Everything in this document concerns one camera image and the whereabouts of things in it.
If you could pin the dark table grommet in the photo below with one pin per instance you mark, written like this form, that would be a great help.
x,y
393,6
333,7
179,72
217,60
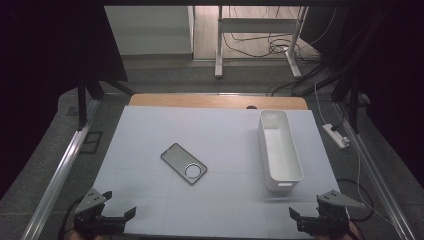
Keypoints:
x,y
251,107

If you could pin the white desk frame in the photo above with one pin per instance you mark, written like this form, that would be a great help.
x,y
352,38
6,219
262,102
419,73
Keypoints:
x,y
256,25

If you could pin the person's left hand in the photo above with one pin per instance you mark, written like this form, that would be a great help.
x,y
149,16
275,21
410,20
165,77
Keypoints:
x,y
83,237

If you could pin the white power strip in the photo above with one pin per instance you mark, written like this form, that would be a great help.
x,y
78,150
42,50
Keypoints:
x,y
336,136

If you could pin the person's right hand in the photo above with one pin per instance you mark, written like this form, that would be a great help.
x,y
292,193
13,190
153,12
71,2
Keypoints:
x,y
352,233

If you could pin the white plastic storage bin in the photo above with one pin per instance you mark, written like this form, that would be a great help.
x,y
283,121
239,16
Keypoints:
x,y
280,156

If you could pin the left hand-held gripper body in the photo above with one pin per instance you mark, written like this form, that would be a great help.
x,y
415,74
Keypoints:
x,y
90,203

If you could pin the black stand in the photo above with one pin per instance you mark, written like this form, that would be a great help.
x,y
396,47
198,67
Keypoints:
x,y
353,106
81,103

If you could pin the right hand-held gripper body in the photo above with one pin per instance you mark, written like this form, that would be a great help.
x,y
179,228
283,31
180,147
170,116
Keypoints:
x,y
333,216

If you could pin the aluminium rail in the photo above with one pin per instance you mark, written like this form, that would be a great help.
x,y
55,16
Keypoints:
x,y
60,173
376,183

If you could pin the white table sheet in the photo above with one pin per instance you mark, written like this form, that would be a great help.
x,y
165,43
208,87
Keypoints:
x,y
216,206

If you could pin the dark floor hatch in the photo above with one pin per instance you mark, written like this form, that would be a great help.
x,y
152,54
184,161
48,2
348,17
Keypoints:
x,y
91,142

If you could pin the white cabinet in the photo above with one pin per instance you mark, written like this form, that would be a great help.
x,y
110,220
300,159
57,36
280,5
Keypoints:
x,y
150,30

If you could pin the grey phone case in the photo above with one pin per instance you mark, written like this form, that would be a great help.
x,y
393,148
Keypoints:
x,y
175,156

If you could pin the black curtain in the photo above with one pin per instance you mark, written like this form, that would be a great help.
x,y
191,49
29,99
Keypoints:
x,y
50,66
393,83

